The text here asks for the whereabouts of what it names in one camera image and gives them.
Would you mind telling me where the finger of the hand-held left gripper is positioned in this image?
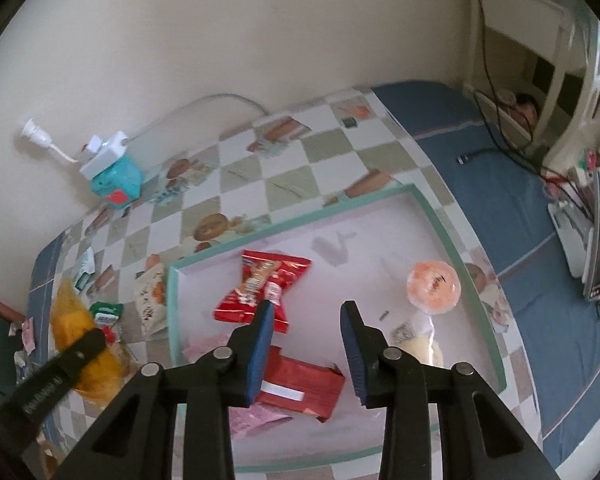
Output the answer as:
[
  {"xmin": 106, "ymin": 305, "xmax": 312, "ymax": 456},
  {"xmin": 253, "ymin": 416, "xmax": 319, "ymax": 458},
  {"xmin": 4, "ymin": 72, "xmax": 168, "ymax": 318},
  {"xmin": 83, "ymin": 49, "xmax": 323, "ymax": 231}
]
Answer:
[{"xmin": 60, "ymin": 328, "xmax": 106, "ymax": 381}]

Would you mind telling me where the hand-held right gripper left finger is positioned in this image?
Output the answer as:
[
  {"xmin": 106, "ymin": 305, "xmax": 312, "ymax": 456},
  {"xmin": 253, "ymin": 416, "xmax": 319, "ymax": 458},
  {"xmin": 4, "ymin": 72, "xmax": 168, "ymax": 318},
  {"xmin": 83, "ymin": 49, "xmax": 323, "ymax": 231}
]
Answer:
[{"xmin": 52, "ymin": 300, "xmax": 276, "ymax": 480}]

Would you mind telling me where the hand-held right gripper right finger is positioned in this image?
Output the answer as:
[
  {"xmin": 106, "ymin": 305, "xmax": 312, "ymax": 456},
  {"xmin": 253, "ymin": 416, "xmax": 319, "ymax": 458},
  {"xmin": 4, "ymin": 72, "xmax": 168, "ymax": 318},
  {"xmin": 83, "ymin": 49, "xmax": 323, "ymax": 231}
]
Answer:
[{"xmin": 341, "ymin": 301, "xmax": 561, "ymax": 480}]

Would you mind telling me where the yellow barcode snack packet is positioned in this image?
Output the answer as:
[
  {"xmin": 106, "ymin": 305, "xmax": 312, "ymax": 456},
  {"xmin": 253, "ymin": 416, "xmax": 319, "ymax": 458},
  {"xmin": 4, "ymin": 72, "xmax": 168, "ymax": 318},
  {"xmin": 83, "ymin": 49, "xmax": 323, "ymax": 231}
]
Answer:
[{"xmin": 49, "ymin": 275, "xmax": 127, "ymax": 407}]

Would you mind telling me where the dark red snack packet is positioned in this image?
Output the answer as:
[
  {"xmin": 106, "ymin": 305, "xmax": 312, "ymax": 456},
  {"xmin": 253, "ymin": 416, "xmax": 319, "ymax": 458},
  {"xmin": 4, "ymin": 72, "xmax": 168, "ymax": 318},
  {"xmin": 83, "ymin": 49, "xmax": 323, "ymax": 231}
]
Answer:
[{"xmin": 254, "ymin": 345, "xmax": 347, "ymax": 424}]

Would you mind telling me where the pink barcode snack packet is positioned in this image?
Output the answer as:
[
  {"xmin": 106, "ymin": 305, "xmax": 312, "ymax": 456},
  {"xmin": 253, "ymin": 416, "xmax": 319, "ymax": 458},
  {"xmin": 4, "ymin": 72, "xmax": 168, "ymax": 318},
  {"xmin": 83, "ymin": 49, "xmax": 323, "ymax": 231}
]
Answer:
[{"xmin": 182, "ymin": 335, "xmax": 292, "ymax": 439}]

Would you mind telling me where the clear packet with white bun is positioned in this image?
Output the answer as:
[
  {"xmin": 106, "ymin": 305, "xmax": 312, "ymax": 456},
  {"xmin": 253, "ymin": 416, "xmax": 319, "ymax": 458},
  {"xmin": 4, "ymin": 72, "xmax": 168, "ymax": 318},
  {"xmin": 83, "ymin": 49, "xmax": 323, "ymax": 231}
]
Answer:
[{"xmin": 390, "ymin": 309, "xmax": 449, "ymax": 369}]

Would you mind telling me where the white snack packet orange print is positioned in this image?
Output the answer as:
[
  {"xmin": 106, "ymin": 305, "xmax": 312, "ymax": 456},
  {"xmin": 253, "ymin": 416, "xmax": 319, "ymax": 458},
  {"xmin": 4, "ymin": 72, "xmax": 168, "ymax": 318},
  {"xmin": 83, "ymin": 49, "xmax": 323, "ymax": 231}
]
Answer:
[{"xmin": 132, "ymin": 254, "xmax": 169, "ymax": 337}]

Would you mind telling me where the orange jelly cup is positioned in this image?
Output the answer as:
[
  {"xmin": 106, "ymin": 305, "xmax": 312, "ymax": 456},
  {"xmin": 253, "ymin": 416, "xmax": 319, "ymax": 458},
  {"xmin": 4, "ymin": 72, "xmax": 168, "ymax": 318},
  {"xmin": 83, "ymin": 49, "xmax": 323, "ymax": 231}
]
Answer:
[{"xmin": 406, "ymin": 259, "xmax": 462, "ymax": 317}]

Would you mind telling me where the teal shallow box tray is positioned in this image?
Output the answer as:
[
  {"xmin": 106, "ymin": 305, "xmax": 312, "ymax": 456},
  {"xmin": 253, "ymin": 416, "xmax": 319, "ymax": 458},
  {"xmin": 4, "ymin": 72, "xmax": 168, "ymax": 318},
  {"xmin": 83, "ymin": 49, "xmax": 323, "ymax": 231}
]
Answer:
[{"xmin": 166, "ymin": 183, "xmax": 507, "ymax": 472}]

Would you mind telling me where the clear pastry packet red label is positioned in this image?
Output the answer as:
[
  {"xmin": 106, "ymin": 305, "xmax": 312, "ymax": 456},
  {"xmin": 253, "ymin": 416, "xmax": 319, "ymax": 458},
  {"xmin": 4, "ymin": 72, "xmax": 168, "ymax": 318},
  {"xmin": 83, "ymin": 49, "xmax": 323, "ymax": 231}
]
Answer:
[{"xmin": 101, "ymin": 327, "xmax": 137, "ymax": 379}]

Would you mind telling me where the blue white crumpled wrapper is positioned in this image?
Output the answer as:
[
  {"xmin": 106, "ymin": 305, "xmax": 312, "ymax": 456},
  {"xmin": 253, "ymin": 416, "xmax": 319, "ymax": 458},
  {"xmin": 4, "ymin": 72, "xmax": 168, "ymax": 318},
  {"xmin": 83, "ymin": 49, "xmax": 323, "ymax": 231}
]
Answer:
[{"xmin": 11, "ymin": 350, "xmax": 37, "ymax": 378}]

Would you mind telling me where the pink candy packet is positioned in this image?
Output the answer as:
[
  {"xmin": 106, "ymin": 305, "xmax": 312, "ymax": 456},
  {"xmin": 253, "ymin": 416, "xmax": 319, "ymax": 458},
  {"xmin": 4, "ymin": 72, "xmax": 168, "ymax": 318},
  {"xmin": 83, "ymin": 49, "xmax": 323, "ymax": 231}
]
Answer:
[{"xmin": 19, "ymin": 317, "xmax": 37, "ymax": 357}]

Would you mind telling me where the small green white snack packet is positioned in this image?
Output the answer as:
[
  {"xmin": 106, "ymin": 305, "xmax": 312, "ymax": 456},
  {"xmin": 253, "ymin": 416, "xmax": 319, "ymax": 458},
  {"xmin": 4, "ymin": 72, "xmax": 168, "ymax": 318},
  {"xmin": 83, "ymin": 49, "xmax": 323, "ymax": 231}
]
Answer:
[{"xmin": 72, "ymin": 247, "xmax": 97, "ymax": 292}]

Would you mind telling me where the teal toy box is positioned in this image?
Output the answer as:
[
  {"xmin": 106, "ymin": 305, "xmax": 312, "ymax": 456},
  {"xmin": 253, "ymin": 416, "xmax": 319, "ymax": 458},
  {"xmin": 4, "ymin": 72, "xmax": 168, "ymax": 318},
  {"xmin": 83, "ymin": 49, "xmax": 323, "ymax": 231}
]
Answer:
[{"xmin": 90, "ymin": 155, "xmax": 145, "ymax": 210}]

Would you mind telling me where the white power strip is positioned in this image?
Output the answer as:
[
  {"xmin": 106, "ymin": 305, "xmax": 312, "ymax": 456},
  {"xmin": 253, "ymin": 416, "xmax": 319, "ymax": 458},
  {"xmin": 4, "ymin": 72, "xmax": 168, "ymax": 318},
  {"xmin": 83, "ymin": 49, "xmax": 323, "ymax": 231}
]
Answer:
[{"xmin": 78, "ymin": 130, "xmax": 131, "ymax": 179}]

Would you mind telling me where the checkered printed tablecloth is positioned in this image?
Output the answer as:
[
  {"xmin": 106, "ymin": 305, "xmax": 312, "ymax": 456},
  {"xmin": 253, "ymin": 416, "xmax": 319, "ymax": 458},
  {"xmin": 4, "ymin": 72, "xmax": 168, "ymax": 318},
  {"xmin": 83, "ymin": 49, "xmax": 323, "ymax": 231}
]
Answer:
[{"xmin": 27, "ymin": 80, "xmax": 600, "ymax": 480}]

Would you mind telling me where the black cable with metal plug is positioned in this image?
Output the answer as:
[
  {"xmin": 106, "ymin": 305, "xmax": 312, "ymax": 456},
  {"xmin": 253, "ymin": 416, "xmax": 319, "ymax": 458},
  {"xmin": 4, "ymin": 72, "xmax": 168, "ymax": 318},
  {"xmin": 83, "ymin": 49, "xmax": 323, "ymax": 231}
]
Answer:
[{"xmin": 456, "ymin": 148, "xmax": 508, "ymax": 167}]

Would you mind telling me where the white furniture frame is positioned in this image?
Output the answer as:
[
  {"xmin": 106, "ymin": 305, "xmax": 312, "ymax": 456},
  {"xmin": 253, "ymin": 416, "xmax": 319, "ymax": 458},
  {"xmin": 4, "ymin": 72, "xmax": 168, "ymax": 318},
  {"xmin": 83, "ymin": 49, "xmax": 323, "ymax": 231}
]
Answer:
[{"xmin": 467, "ymin": 0, "xmax": 600, "ymax": 173}]

